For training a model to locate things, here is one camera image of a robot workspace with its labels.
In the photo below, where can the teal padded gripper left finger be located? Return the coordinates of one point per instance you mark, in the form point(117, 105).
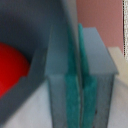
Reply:
point(63, 80)

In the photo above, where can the teal padded gripper right finger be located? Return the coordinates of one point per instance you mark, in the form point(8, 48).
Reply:
point(98, 72)

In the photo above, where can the red tomato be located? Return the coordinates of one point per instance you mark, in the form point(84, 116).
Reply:
point(13, 66)

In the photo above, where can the brown stove top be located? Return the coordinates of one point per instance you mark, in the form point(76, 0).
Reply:
point(106, 16)

